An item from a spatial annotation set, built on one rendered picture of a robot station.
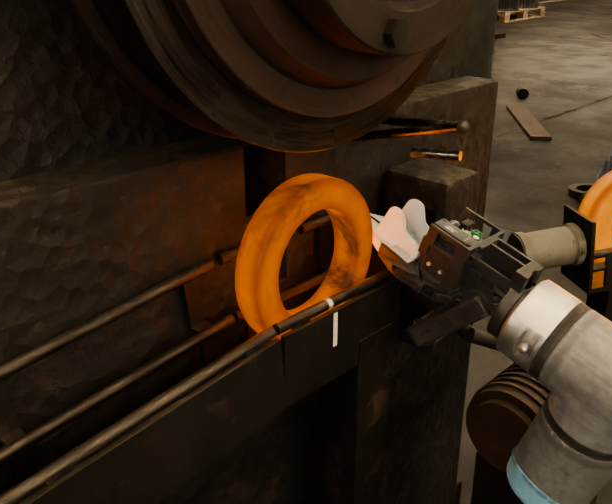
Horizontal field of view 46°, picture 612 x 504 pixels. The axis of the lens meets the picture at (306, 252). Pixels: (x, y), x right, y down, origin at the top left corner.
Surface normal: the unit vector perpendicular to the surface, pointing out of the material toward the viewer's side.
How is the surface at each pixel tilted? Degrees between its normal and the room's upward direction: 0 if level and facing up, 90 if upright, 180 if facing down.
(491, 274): 90
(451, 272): 90
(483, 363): 0
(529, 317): 56
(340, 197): 90
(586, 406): 89
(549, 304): 31
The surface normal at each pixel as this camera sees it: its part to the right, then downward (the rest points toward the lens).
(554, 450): -0.76, 0.20
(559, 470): -0.54, 0.37
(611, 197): 0.19, 0.39
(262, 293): 0.73, 0.27
